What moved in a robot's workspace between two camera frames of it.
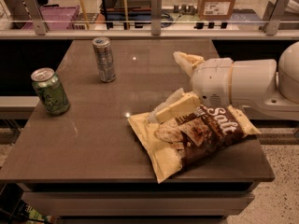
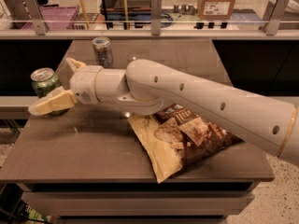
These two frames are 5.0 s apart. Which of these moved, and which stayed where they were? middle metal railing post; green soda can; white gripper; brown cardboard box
Moved: white gripper
Stayed: green soda can; brown cardboard box; middle metal railing post
